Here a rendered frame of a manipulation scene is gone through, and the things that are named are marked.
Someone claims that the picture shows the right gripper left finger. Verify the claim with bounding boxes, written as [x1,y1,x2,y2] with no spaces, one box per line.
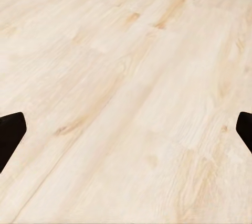
[0,112,27,174]

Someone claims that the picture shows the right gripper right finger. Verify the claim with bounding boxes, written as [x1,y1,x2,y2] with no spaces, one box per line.
[236,111,252,153]

